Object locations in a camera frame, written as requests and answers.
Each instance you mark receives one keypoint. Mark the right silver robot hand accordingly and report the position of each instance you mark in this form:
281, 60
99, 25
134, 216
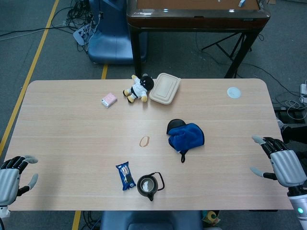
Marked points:
289, 167

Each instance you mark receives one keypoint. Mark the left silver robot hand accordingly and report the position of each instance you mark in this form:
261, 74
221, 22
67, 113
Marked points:
8, 177

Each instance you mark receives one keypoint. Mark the blue oven mitt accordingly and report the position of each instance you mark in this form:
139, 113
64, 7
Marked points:
189, 137

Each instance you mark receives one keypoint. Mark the blue mobile robot base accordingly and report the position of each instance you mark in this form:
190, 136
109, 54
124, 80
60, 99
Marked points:
110, 43

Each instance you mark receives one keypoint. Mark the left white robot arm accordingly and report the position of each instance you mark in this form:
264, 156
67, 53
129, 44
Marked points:
3, 212

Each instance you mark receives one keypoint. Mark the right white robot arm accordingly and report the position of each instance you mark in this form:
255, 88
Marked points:
298, 203

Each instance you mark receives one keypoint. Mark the black trouser leg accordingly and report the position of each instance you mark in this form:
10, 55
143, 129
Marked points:
296, 134

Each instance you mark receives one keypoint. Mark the white power strip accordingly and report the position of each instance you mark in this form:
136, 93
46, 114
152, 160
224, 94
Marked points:
303, 89

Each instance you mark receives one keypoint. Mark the yellow toy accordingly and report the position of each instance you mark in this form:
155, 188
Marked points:
211, 216

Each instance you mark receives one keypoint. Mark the white round grommet cover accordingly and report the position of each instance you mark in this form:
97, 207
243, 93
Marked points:
233, 92

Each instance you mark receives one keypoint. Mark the blue cookie packet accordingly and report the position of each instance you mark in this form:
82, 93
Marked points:
126, 176

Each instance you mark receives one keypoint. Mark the pink tissue pack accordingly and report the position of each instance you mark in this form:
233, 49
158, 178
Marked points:
108, 100

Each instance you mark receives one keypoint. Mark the black tripod stand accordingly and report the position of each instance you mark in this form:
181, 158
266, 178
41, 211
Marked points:
221, 46

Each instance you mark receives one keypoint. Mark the blue robot torso base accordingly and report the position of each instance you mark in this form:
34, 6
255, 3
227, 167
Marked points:
148, 220

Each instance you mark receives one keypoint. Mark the beige lidded food container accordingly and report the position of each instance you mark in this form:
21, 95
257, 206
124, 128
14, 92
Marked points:
164, 88

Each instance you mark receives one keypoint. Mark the black and white plush doll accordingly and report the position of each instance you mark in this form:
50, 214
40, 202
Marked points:
139, 88

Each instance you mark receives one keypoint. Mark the white printed floor device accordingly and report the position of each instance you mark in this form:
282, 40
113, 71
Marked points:
80, 34

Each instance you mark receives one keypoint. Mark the small blue white item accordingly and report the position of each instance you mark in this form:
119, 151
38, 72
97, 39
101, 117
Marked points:
241, 3

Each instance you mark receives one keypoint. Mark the dark wooden side table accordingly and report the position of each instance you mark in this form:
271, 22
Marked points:
192, 20

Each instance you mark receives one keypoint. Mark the black metal floor frame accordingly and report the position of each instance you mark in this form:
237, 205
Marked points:
281, 109

